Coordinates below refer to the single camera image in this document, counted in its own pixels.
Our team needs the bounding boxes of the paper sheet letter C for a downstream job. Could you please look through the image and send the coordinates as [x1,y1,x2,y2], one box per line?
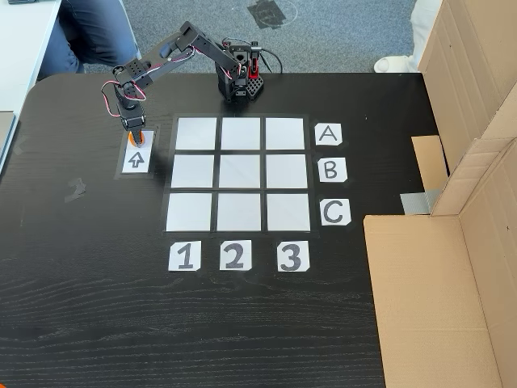
[320,199,352,227]

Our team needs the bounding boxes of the white nine-square grid sheet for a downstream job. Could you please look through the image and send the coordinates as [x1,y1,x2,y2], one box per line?
[162,114,322,238]

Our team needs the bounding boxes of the white arrow paper sheet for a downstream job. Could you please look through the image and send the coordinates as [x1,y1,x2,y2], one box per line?
[120,129,155,175]

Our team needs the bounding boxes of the white desk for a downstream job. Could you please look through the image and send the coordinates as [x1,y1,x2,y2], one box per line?
[0,0,62,175]

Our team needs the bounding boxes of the black power cable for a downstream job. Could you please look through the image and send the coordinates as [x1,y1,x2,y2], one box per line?
[258,48,284,75]

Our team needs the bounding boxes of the paper sheet letter A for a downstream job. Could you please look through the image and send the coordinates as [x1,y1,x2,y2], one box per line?
[314,123,343,147]

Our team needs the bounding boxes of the grey duct tape strip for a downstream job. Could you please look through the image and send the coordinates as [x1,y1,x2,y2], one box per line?
[399,188,443,215]

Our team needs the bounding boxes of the paper sheet number 3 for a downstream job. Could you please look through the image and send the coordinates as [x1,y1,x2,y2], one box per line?
[276,240,311,272]

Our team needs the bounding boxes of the black floor tape patch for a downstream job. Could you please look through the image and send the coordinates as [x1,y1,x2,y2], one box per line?
[246,0,298,32]

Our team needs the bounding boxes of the person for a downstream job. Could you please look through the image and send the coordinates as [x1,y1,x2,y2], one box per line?
[36,0,141,82]
[373,0,442,74]

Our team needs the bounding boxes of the red black clamp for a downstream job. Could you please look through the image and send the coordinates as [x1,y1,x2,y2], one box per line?
[246,40,263,80]

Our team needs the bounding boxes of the large brown cardboard box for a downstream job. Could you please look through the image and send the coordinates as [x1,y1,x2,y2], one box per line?
[363,0,517,388]

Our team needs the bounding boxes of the red white servo cable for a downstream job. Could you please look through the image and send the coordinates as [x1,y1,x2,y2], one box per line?
[100,78,146,120]
[145,44,200,77]

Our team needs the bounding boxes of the paper sheet number 2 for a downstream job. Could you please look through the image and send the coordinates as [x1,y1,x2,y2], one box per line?
[219,238,253,271]

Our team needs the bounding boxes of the clear tape scraps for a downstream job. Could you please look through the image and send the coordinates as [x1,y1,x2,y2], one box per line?
[64,177,88,205]

